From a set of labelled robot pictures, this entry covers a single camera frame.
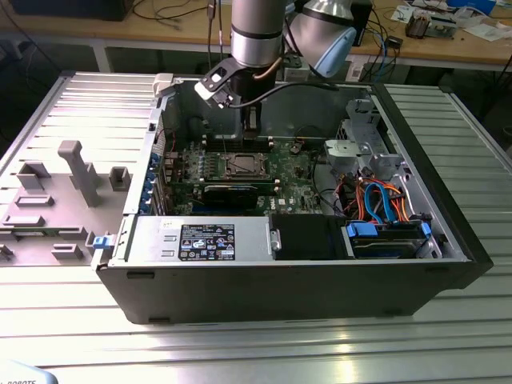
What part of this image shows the silver square CPU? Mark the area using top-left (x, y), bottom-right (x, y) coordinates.
top-left (233, 154), bottom-right (258, 173)

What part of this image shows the metal frame socket cover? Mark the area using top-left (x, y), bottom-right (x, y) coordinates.
top-left (226, 152), bottom-right (268, 177)

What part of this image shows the CPU socket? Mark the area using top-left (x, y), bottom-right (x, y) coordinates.
top-left (224, 150), bottom-right (270, 179)

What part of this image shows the light grey case latch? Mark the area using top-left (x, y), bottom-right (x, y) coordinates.
top-left (153, 72), bottom-right (180, 98)

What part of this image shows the green motherboard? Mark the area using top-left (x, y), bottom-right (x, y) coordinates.
top-left (162, 138), bottom-right (322, 216)

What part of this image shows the black graphics card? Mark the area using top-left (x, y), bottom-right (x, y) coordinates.
top-left (171, 182), bottom-right (280, 210)

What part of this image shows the silver metal drive cage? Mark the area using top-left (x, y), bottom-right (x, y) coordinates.
top-left (322, 98), bottom-right (406, 179)

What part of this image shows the wooden desk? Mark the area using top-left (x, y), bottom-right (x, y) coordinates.
top-left (0, 0), bottom-right (512, 73)

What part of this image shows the tall black box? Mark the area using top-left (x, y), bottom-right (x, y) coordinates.
top-left (350, 0), bottom-right (374, 47)

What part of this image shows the silver power supply with label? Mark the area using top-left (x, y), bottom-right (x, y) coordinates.
top-left (134, 215), bottom-right (275, 263)

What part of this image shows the small electronic device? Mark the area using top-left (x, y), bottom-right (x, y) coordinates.
top-left (404, 10), bottom-right (459, 41)

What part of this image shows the grey parts rack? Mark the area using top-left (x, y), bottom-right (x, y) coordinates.
top-left (0, 139), bottom-right (134, 268)

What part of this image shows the black and grey PC case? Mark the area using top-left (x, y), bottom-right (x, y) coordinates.
top-left (90, 70), bottom-right (494, 326)

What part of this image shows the hard disk in blue carrier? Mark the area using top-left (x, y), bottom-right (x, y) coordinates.
top-left (342, 221), bottom-right (434, 260)

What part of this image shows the black box on desk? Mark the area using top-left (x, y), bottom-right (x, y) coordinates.
top-left (10, 0), bottom-right (129, 22)

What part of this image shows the blue plastic case latch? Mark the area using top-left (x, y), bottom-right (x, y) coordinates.
top-left (91, 234), bottom-right (116, 252)

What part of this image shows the white paper sheet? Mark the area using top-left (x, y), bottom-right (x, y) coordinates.
top-left (459, 22), bottom-right (512, 41)

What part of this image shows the pale blue teach pendant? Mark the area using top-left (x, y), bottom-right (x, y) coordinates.
top-left (0, 358), bottom-right (60, 384)

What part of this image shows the brown curved cable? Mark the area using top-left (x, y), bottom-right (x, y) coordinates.
top-left (253, 55), bottom-right (284, 82)

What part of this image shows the black and white wrist camera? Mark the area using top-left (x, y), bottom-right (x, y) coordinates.
top-left (194, 58), bottom-right (241, 110)

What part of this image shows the thin black hanging cable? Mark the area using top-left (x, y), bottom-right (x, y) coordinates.
top-left (206, 0), bottom-right (225, 71)

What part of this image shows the thin red wire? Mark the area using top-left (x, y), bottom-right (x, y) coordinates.
top-left (155, 126), bottom-right (178, 153)

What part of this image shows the thin blue cable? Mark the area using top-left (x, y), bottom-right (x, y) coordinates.
top-left (378, 38), bottom-right (391, 83)

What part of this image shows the blue flat data cable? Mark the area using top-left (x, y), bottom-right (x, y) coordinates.
top-left (362, 179), bottom-right (401, 226)

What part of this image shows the orange wire bundle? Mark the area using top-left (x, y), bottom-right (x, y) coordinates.
top-left (335, 178), bottom-right (413, 223)

